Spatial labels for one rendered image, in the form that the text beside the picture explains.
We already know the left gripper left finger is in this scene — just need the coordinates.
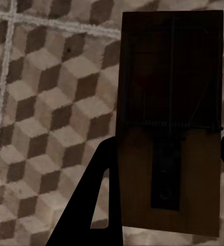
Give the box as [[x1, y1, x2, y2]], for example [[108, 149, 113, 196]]
[[46, 136, 123, 246]]

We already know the mousetrap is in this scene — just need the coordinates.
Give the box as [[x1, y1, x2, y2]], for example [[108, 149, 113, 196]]
[[115, 10, 223, 237]]

